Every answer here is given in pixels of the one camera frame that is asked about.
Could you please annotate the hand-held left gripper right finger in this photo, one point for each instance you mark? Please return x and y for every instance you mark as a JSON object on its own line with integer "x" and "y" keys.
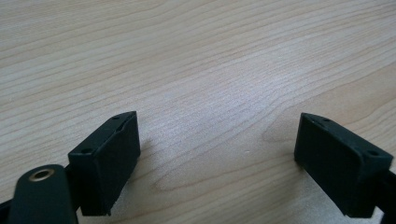
{"x": 336, "y": 168}

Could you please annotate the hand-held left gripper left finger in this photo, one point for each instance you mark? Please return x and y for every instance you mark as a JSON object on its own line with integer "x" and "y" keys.
{"x": 106, "y": 161}

